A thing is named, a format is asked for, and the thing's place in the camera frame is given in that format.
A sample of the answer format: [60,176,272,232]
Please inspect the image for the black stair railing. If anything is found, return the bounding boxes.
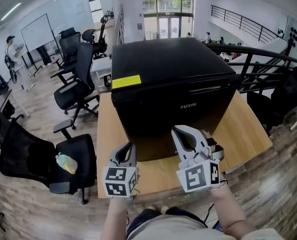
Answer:
[210,4,285,44]

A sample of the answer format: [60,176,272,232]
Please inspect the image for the black mini fridge cabinet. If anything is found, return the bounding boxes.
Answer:
[110,37,237,93]

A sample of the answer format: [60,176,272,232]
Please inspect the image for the black office chair with headrest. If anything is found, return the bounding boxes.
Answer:
[81,15,110,60]

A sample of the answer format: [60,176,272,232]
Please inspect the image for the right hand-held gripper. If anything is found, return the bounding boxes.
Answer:
[170,124,221,194]

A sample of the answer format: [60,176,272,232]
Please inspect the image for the white table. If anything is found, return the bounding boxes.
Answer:
[91,55,113,85]

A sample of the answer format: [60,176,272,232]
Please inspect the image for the curved black railing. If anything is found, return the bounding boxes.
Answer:
[203,43,297,95]

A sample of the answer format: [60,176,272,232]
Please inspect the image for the black mesh office chair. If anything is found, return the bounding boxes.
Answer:
[50,27,82,85]
[53,42,101,131]
[0,119,98,205]

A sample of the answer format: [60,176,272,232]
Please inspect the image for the dark desk with white legs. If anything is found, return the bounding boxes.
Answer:
[0,88,31,121]

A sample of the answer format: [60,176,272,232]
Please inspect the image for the person's right hand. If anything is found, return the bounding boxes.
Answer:
[200,129,225,161]

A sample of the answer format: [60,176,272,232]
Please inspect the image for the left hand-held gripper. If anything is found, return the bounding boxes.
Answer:
[102,141,140,199]

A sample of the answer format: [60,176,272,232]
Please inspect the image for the yellow sticker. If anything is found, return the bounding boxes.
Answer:
[111,74,142,90]

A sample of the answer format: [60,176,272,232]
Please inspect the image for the ceiling light strip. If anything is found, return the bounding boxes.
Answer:
[0,2,23,22]

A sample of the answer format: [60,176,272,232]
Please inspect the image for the person's left forearm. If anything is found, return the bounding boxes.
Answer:
[103,196,130,240]

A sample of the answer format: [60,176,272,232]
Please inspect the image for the glass entrance doors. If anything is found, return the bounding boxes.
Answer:
[141,0,196,41]

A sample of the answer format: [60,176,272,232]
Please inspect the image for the person's beige shirt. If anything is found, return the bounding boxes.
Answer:
[126,212,286,240]

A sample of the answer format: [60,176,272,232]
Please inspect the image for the person's dark shorts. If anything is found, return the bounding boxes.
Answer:
[127,206,209,232]

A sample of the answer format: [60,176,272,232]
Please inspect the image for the yellow and blue bottle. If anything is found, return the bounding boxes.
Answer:
[55,152,79,176]

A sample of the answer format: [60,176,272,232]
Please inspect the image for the person's right forearm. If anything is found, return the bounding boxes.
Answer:
[209,180,256,240]

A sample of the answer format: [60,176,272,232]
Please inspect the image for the rolling whiteboard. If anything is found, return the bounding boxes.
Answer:
[20,13,64,78]

